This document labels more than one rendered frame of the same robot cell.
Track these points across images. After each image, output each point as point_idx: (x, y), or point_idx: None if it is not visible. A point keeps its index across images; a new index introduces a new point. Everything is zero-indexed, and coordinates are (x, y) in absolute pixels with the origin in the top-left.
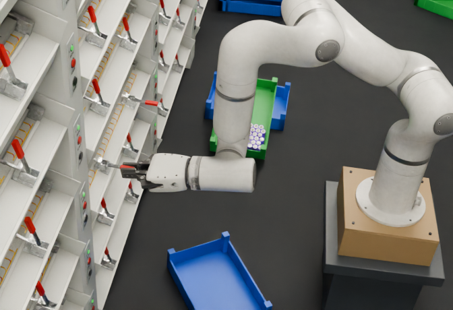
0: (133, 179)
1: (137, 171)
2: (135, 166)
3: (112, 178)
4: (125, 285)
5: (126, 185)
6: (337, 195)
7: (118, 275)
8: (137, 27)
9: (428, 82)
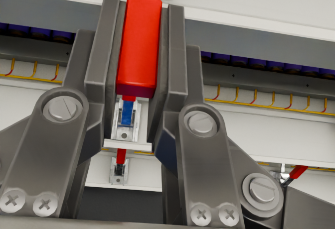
0: (319, 178)
1: (66, 104)
2: (157, 91)
3: (261, 113)
4: (123, 210)
5: (257, 156)
6: None
7: (141, 196)
8: None
9: None
